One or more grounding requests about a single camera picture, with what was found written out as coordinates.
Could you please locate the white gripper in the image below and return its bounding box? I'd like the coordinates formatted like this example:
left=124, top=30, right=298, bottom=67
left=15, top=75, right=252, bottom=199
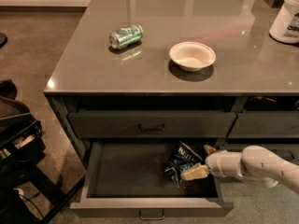
left=180, top=145, right=246, bottom=181

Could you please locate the blue chip bag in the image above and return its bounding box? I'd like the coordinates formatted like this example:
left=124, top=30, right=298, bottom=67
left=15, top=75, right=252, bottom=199
left=164, top=141, right=204, bottom=188

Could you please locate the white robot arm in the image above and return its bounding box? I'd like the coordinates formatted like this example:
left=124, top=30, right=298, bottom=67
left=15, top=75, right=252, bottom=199
left=180, top=145, right=299, bottom=194

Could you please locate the right top drawer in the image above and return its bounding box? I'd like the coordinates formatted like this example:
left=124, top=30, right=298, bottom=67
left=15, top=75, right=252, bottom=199
left=229, top=111, right=299, bottom=138

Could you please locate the right middle drawer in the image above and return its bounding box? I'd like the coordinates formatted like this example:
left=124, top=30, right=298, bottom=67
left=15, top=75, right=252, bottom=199
left=219, top=143, right=299, bottom=163

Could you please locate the open middle drawer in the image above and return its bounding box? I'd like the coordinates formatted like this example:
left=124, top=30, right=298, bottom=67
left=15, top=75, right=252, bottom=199
left=71, top=140, right=234, bottom=220

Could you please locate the grey counter cabinet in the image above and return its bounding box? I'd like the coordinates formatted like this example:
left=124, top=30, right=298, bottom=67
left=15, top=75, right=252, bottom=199
left=45, top=0, right=299, bottom=189

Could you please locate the closed top drawer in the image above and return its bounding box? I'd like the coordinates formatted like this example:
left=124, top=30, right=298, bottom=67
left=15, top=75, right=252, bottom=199
left=68, top=110, right=236, bottom=138

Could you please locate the white paper bowl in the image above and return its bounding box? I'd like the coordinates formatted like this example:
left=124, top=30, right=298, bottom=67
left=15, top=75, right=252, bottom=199
left=169, top=42, right=216, bottom=72

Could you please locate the green soda can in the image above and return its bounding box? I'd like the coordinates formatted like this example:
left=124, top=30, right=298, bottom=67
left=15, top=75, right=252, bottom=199
left=109, top=24, right=144, bottom=50

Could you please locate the white plastic canister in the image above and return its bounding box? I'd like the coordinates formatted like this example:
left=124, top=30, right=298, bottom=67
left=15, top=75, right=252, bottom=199
left=269, top=0, right=299, bottom=44

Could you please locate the dark cart with clutter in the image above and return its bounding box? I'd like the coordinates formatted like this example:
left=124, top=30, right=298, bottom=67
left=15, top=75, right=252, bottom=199
left=0, top=79, right=65, bottom=224

